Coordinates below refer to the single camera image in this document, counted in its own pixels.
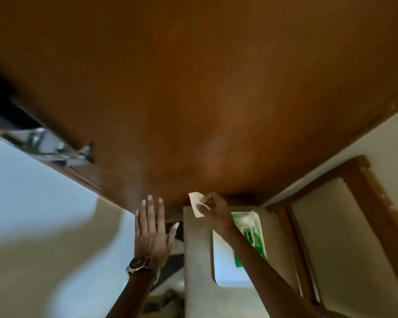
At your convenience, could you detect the person's right hand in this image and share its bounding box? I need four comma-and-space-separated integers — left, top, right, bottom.
196, 192, 235, 237

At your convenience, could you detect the person's left hand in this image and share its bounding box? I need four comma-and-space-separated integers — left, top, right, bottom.
134, 195, 180, 261

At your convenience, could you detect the white wet wipe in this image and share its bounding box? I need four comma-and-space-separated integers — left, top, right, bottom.
188, 192, 207, 218

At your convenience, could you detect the person's right forearm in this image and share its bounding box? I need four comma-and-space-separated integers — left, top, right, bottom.
219, 225, 350, 318

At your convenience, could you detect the person's left forearm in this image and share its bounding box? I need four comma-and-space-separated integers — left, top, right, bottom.
105, 266, 160, 318

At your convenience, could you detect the dark wrist watch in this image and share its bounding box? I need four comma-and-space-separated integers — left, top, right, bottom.
126, 256, 162, 284

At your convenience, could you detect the green white wipes pack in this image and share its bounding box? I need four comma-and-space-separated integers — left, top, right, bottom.
231, 211, 268, 269

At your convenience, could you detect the white tray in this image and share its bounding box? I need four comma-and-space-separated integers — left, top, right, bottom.
212, 211, 270, 288

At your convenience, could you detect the metal door latch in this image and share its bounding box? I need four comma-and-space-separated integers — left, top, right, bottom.
5, 127, 95, 168

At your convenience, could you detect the brown wooden door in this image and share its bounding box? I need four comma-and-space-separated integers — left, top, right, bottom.
0, 0, 398, 216

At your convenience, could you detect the brown wooden frame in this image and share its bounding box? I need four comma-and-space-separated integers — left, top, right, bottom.
265, 155, 398, 316

